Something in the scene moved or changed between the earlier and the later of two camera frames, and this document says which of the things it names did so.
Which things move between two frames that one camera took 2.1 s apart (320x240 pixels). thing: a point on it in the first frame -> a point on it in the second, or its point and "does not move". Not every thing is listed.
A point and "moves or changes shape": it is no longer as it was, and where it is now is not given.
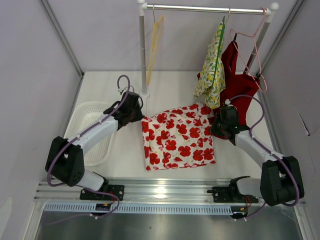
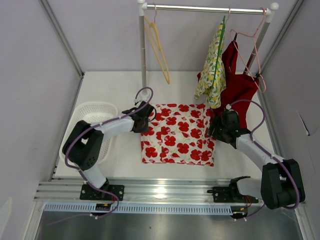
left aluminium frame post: [51, 15] does not move
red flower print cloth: [178, 139] moves or changes shape
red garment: [238, 87] does not move
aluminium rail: [144, 191] does not move
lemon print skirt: [213, 95] does not move
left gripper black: [139, 116] -> [144, 129]
